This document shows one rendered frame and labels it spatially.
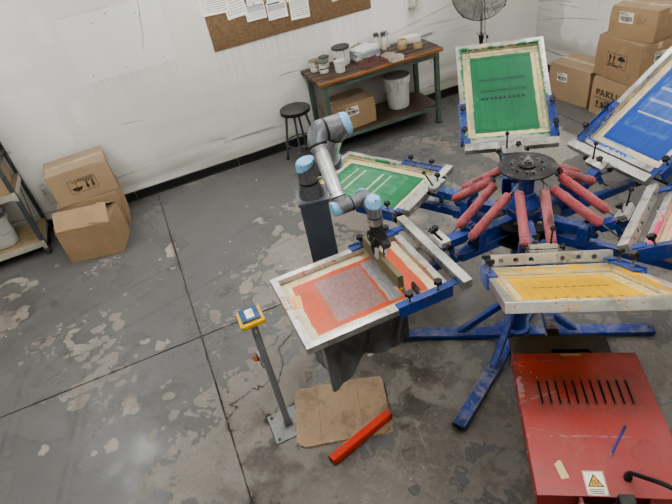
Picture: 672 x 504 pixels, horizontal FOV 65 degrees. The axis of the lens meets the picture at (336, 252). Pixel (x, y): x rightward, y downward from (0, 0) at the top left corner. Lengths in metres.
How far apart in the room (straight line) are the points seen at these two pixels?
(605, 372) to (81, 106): 5.22
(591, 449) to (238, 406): 2.31
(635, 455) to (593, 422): 0.15
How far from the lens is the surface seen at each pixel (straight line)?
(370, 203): 2.51
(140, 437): 3.81
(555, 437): 2.02
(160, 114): 6.08
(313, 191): 3.05
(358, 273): 2.86
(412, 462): 3.22
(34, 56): 5.92
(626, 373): 2.25
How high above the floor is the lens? 2.78
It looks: 37 degrees down
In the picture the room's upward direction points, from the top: 11 degrees counter-clockwise
